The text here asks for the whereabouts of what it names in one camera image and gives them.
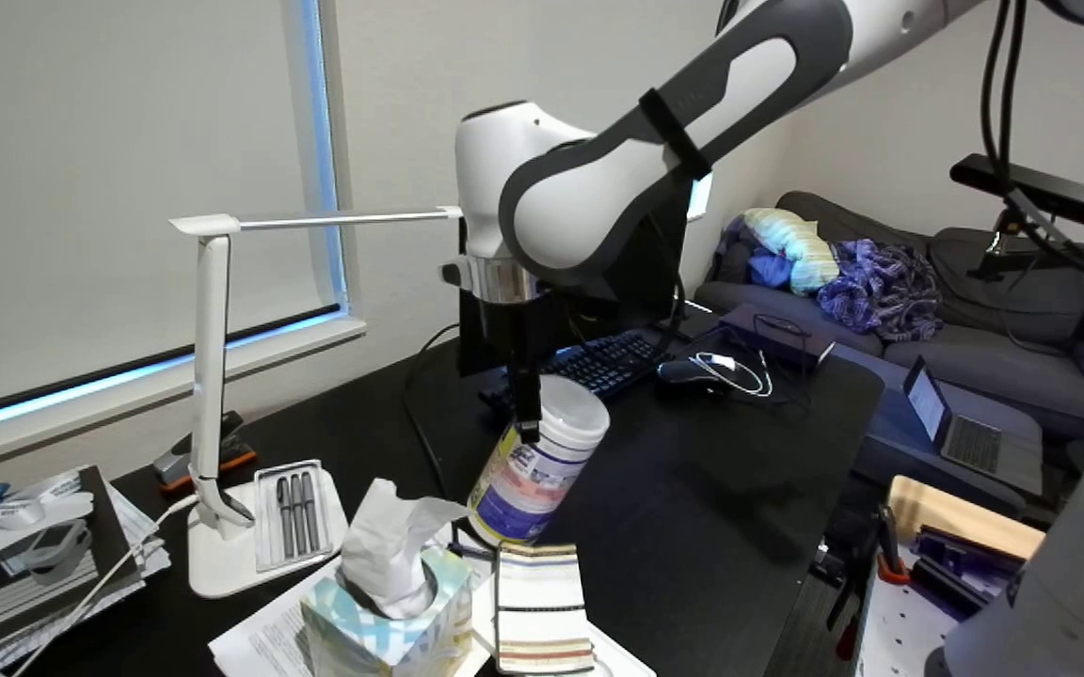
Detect black camera on stand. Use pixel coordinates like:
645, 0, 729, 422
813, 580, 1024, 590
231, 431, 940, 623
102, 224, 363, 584
949, 155, 1084, 224

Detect white cable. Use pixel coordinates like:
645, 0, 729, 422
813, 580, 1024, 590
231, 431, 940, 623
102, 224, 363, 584
692, 347, 777, 407

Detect wooden box with items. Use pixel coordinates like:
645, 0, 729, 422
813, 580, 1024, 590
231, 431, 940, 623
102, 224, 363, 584
855, 475, 1044, 677

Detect pens on lamp base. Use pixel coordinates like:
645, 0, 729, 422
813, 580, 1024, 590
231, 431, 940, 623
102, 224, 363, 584
275, 469, 322, 560

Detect grey couch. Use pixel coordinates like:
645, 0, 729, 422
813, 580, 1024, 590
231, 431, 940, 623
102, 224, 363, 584
697, 193, 1084, 437

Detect black backlit keyboard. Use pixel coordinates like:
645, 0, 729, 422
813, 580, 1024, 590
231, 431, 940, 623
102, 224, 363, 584
480, 328, 688, 425

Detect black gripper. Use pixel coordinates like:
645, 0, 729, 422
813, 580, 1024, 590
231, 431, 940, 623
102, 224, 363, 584
458, 292, 564, 444

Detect white papers under tissue box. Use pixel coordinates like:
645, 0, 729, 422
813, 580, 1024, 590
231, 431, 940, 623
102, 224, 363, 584
208, 521, 660, 677

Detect black computer monitor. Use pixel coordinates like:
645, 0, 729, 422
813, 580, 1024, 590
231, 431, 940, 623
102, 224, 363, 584
457, 174, 697, 380

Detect white jar with label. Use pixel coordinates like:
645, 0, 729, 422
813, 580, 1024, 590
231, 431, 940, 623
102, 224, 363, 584
468, 375, 612, 540

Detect tissue box with tissue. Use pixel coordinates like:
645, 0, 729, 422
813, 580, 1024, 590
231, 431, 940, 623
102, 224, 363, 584
302, 478, 472, 677

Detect purple clothes pile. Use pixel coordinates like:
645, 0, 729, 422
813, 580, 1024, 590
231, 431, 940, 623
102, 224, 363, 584
816, 238, 940, 341

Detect open laptop on couch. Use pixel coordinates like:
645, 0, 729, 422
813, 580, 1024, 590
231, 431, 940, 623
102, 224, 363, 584
905, 362, 1044, 498

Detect orange black stapler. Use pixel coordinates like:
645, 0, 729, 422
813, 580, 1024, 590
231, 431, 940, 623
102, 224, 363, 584
151, 410, 259, 498

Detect white desk lamp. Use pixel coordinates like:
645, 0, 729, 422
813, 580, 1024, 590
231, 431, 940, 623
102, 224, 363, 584
171, 204, 472, 600

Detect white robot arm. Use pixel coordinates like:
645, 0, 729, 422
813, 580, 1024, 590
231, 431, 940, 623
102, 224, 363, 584
457, 0, 1084, 677

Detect stack of papers and books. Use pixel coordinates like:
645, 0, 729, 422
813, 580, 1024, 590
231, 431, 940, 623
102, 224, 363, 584
0, 465, 171, 673

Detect striped folded cloth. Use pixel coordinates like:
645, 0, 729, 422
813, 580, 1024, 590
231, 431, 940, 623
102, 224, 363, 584
495, 547, 596, 677

